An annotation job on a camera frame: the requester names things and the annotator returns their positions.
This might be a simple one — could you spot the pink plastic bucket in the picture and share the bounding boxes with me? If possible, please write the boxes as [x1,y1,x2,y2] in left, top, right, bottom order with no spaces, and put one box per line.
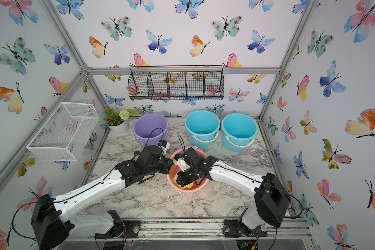
[167,146,209,194]

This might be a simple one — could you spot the white wire mesh basket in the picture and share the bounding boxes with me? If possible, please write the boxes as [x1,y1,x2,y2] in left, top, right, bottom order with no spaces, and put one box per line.
[26,102,100,161]

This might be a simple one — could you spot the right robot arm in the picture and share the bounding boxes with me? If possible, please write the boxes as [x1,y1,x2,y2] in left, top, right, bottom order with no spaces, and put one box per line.
[173,147,292,231]

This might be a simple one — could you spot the yellow microfiber cloth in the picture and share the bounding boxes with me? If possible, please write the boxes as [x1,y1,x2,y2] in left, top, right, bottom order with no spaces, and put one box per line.
[172,173,194,190]

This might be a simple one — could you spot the teal plastic bucket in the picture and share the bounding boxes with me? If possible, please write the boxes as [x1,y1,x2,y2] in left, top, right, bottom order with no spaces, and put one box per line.
[221,113,259,152]
[185,110,221,149]

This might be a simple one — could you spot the potted flower plant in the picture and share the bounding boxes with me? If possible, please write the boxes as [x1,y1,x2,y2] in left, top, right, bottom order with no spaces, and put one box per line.
[104,108,131,136]

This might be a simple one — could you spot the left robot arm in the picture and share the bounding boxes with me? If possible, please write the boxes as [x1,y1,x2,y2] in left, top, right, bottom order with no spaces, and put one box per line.
[31,140,173,250]

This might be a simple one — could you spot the aluminium front rail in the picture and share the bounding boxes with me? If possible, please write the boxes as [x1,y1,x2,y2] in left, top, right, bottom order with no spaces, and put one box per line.
[67,215,312,241]

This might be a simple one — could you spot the purple plastic bucket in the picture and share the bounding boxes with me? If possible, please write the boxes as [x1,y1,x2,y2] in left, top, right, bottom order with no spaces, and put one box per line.
[133,114,169,147]

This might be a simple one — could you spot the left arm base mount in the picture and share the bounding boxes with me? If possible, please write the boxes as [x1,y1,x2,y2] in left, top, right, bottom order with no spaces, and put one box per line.
[94,220,141,240]

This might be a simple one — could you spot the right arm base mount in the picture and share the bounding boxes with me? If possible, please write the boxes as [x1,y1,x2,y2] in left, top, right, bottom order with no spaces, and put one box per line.
[222,219,268,238]

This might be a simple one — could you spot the black wire wall basket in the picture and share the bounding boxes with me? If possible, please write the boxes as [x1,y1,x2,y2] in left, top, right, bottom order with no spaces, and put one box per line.
[127,65,225,101]

